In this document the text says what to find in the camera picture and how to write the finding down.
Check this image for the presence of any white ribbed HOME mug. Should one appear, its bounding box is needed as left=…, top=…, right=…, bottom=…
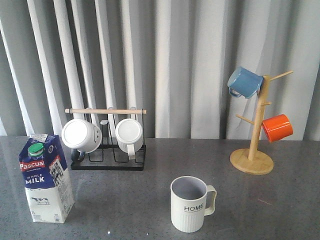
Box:
left=170, top=176, right=217, bottom=233

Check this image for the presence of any Pascual whole milk carton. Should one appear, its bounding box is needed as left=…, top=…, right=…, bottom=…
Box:
left=18, top=134, right=75, bottom=224

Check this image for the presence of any white ribbed hanging mug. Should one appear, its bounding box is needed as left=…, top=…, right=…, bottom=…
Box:
left=115, top=118, right=143, bottom=160

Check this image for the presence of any grey pleated curtain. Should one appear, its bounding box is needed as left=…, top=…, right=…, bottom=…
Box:
left=0, top=0, right=320, bottom=141

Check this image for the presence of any white smiley face mug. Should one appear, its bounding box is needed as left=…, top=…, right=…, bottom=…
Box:
left=61, top=119, right=103, bottom=153

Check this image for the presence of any blue enamel mug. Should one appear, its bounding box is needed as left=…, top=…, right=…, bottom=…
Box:
left=227, top=66, right=264, bottom=99

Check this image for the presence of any wooden mug tree stand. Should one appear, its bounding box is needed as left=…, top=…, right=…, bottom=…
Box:
left=230, top=70, right=293, bottom=175

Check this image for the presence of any orange enamel mug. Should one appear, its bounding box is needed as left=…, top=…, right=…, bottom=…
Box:
left=262, top=114, right=293, bottom=143

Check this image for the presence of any black wire mug rack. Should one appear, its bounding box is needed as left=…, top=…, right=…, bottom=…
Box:
left=65, top=108, right=147, bottom=171

